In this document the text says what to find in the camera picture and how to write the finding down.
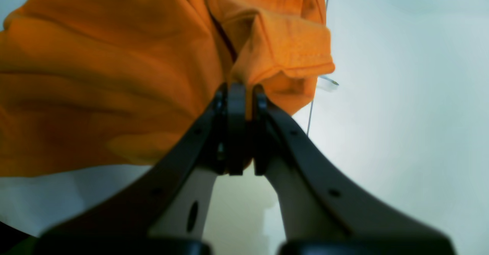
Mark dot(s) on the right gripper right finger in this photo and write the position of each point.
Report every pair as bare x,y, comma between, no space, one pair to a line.
323,211

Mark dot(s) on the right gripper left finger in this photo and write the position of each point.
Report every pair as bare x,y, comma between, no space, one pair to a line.
163,212

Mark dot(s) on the orange t-shirt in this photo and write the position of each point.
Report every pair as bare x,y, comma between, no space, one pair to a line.
107,82

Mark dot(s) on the white garment tag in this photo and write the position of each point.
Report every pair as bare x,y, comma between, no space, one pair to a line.
326,84

